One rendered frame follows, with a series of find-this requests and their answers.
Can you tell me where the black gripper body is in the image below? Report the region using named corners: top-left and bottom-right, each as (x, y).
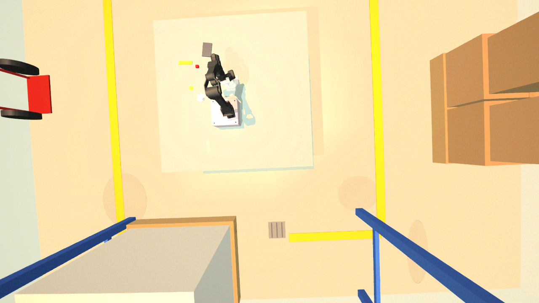
top-left (210, 70), bottom-right (235, 86)

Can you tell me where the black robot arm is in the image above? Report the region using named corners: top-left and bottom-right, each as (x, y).
top-left (204, 53), bottom-right (235, 119)

